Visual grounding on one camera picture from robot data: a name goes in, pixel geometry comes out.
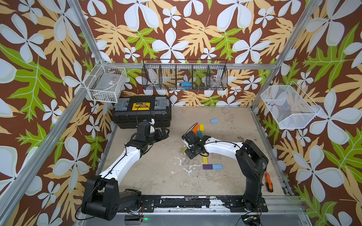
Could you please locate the long yellow block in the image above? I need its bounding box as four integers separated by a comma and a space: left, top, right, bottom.
202, 156, 208, 165

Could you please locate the purple block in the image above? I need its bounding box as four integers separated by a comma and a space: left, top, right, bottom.
202, 164, 213, 170

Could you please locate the light blue block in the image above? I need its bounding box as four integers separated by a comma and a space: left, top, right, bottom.
210, 118, 219, 124
212, 164, 223, 170

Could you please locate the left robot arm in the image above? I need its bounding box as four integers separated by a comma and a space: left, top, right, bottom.
80, 121, 170, 221

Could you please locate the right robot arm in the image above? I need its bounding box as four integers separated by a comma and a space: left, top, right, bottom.
182, 131, 269, 211

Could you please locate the orange block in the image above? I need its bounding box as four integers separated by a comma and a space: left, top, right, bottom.
192, 124, 199, 135

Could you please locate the small yellow block top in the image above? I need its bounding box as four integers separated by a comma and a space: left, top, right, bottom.
199, 124, 205, 132

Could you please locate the blue object in basket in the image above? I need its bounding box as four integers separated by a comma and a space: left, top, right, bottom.
182, 82, 192, 90

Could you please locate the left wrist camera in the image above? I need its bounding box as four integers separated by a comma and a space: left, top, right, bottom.
149, 118, 155, 134

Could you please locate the black toolbox yellow handle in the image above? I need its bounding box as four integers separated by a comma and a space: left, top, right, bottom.
112, 96, 172, 129

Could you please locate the white wire basket left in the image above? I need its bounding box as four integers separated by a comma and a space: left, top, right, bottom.
84, 61, 127, 103

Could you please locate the white wire basket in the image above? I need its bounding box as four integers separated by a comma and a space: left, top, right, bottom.
84, 61, 127, 103
261, 82, 321, 130

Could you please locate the black wire basket rear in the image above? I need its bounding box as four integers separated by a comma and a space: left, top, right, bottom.
140, 59, 229, 90

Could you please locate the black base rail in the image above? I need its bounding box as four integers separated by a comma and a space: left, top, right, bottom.
116, 194, 269, 213

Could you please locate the orange handled tool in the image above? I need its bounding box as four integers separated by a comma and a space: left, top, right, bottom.
265, 173, 273, 193

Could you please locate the white wire basket right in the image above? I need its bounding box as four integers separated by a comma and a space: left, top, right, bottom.
261, 82, 321, 130

